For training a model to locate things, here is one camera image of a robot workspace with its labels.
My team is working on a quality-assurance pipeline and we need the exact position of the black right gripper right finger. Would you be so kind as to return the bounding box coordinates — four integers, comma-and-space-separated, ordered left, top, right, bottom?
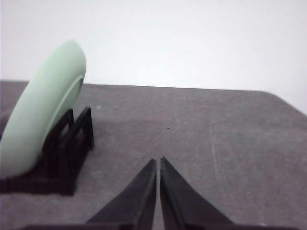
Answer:
160, 157, 236, 230

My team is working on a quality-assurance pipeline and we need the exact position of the mint green plate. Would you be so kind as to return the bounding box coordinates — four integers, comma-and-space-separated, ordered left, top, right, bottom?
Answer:
1, 40, 87, 178

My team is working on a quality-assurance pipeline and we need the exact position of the black dish rack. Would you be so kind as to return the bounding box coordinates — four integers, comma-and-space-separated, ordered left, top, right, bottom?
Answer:
0, 107, 94, 196

